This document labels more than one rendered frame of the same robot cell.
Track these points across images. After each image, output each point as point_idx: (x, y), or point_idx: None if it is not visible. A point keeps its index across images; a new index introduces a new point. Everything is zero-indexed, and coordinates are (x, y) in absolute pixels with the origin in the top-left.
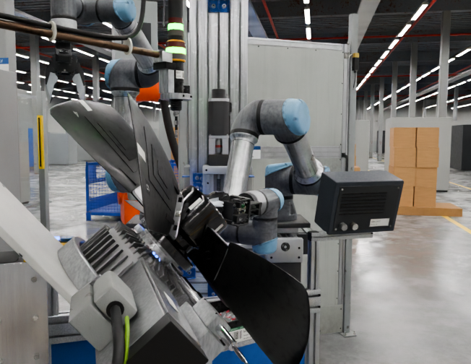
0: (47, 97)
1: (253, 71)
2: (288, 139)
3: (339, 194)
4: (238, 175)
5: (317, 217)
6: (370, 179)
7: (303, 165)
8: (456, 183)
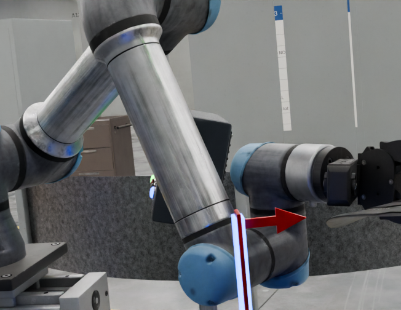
0: None
1: None
2: (175, 44)
3: (229, 146)
4: (197, 129)
5: (166, 207)
6: (215, 116)
7: (104, 109)
8: None
